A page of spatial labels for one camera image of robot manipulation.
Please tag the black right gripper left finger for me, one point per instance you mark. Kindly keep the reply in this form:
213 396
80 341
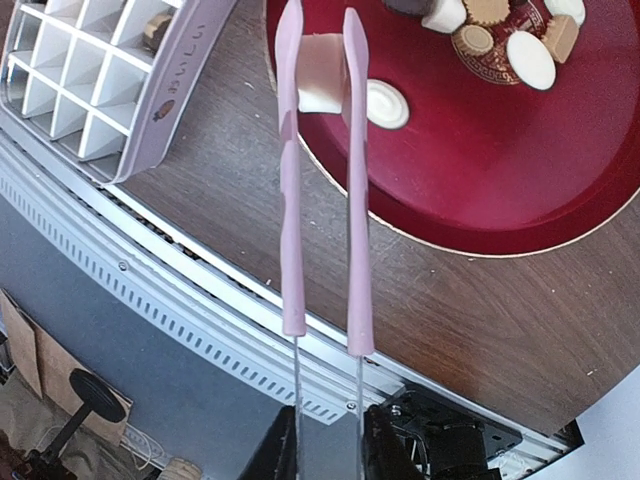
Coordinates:
276 455

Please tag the front aluminium rail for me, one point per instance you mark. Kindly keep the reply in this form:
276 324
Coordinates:
199 353

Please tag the white round button chocolate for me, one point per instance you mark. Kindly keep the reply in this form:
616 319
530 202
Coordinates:
386 105

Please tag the black round stool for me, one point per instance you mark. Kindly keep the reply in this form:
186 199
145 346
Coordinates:
96 398

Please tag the red round tray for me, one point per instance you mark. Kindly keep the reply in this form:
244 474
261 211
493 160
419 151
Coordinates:
491 169

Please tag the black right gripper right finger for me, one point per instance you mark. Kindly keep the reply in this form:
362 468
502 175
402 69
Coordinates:
384 455

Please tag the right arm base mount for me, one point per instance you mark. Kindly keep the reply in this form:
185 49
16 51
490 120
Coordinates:
445 440

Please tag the silver compartment tin box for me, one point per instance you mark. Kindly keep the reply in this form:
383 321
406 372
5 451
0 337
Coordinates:
104 84

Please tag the white block chocolate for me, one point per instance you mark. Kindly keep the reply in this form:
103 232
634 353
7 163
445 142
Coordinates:
321 74

